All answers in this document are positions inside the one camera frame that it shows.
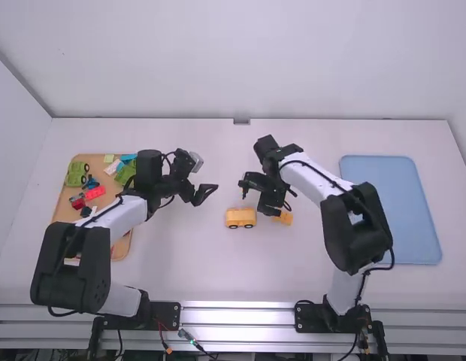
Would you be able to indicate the green wheeled toy brick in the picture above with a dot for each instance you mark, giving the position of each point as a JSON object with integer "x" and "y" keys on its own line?
{"x": 75, "y": 179}
{"x": 79, "y": 166}

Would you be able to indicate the yellow toy brick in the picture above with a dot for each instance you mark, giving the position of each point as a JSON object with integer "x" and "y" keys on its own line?
{"x": 283, "y": 219}

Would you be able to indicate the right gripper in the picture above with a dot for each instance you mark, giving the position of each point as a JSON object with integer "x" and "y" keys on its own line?
{"x": 267, "y": 186}

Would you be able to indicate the red toy brick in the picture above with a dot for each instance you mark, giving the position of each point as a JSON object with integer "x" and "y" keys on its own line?
{"x": 95, "y": 193}
{"x": 77, "y": 201}

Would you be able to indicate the white toy brick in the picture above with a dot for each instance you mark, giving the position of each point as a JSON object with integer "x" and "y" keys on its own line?
{"x": 112, "y": 166}

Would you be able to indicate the tan tray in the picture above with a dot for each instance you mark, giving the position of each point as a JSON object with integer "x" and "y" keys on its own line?
{"x": 67, "y": 222}

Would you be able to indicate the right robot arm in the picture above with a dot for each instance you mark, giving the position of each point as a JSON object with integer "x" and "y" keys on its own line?
{"x": 308, "y": 180}

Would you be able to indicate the black toy brick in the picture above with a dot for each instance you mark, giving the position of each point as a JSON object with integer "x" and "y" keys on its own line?
{"x": 85, "y": 211}

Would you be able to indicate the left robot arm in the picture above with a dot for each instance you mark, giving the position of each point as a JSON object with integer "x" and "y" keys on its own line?
{"x": 124, "y": 210}

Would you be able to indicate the yellow toy car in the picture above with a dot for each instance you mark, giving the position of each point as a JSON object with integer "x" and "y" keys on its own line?
{"x": 239, "y": 217}

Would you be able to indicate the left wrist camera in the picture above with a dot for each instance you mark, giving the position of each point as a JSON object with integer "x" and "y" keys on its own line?
{"x": 197, "y": 162}

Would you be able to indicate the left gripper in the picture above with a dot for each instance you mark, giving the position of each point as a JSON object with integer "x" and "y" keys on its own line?
{"x": 182, "y": 180}

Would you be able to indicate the blue toy brick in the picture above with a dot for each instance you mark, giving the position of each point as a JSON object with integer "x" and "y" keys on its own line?
{"x": 91, "y": 182}

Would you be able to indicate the cyan toy brick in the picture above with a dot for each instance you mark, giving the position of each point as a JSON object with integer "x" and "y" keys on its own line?
{"x": 128, "y": 159}

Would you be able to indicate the silver rails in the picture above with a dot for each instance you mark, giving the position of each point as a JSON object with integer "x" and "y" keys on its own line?
{"x": 236, "y": 323}

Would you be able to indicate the pale green toy brick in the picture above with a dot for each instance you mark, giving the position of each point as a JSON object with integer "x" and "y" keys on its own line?
{"x": 109, "y": 158}

